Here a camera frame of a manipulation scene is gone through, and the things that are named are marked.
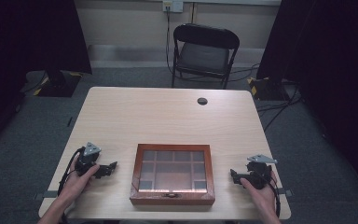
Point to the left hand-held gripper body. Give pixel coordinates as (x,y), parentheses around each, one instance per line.
(85,161)

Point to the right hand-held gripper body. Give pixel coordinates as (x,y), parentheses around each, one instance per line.
(259,174)

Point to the wooden box with glass lid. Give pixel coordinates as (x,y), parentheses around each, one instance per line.
(172,174)

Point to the person's right hand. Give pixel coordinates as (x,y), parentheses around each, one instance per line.
(262,197)

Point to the person's left hand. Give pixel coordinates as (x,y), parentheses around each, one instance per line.
(74,185)

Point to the small black floor strip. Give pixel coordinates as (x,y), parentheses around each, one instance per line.
(70,121)

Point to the black stand base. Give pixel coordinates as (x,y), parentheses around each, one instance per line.
(60,84)
(267,88)

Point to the black folding chair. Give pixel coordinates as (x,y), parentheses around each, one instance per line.
(203,54)

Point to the dark curtain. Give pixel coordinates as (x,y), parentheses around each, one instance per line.
(332,62)
(28,37)

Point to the grey table bracket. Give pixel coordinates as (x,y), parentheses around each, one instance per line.
(285,192)
(46,194)

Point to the white wall outlet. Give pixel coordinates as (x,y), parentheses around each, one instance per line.
(172,5)

